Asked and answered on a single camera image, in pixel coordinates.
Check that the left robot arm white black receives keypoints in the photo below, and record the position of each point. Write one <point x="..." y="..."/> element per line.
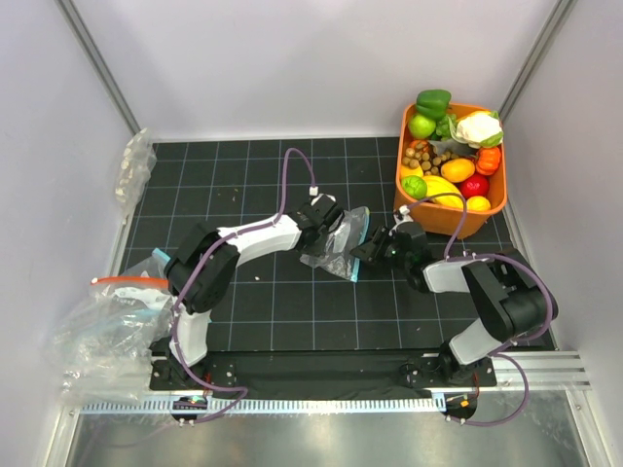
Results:
<point x="200" y="271"/>

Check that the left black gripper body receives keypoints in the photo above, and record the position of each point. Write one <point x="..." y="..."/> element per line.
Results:
<point x="326" y="229"/>

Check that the clear zip bag blue zipper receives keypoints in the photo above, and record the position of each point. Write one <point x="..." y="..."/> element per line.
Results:
<point x="339" y="262"/>

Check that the pile of clear zip bags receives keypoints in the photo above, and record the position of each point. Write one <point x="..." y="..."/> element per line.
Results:
<point x="101" y="348"/>

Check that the slotted cable duct rail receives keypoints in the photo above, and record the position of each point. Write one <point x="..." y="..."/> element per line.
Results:
<point x="178" y="404"/>

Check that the orange mango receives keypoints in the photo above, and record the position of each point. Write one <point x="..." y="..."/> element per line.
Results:
<point x="457" y="170"/>

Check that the green grape bunch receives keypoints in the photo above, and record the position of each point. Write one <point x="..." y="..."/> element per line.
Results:
<point x="443" y="127"/>

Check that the red apple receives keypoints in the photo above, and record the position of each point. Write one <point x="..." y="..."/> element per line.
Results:
<point x="477" y="185"/>

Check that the small orange pumpkin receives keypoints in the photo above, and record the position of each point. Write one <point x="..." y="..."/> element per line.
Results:
<point x="488" y="161"/>

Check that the white cauliflower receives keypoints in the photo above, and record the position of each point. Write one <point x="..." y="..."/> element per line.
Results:
<point x="481" y="129"/>

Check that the bag of white pieces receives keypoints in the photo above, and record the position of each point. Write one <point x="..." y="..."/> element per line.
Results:
<point x="136" y="166"/>

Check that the green apple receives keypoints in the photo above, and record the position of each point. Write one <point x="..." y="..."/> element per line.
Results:
<point x="421" y="127"/>

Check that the orange plastic basket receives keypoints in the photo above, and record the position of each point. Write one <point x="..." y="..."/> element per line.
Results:
<point x="439" y="219"/>

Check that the green bell pepper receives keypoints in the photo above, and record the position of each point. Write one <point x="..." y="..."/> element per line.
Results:
<point x="433" y="104"/>

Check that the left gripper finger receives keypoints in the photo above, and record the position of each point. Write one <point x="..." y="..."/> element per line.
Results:
<point x="320" y="248"/>
<point x="340" y="231"/>

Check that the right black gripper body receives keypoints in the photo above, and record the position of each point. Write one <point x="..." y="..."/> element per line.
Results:
<point x="392" y="252"/>

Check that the brown nut cluster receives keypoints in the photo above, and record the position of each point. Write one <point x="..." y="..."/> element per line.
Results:
<point x="422" y="158"/>

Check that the yellow star fruit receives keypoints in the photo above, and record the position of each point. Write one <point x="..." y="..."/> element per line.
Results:
<point x="447" y="193"/>

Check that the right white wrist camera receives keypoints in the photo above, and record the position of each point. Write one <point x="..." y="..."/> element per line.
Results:
<point x="403" y="219"/>

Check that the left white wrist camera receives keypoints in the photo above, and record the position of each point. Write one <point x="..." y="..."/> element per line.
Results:
<point x="316" y="195"/>

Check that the spare zip bag blue zipper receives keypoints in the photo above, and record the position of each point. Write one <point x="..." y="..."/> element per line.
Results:
<point x="160" y="255"/>

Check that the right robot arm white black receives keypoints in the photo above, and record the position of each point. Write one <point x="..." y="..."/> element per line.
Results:
<point x="511" y="301"/>

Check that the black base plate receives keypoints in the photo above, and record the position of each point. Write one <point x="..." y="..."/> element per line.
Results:
<point x="320" y="369"/>

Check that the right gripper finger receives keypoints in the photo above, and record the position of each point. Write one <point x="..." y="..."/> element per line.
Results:
<point x="371" y="263"/>
<point x="372" y="247"/>

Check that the black gridded mat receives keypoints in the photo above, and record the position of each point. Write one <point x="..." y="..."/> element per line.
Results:
<point x="276" y="302"/>

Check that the green lime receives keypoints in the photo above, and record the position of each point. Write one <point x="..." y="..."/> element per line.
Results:
<point x="414" y="186"/>

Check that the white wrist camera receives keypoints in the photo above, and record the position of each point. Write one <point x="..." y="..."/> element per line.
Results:
<point x="403" y="219"/>
<point x="316" y="195"/>

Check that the yellow lemon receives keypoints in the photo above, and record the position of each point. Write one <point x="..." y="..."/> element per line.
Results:
<point x="478" y="204"/>

